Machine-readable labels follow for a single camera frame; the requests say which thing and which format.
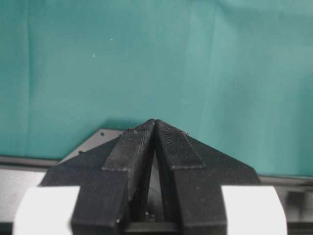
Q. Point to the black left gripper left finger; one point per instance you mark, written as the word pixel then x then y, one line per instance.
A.
pixel 113 179

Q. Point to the green table cloth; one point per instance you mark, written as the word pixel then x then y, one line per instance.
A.
pixel 234 74

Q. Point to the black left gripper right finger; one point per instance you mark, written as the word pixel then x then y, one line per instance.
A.
pixel 191 176

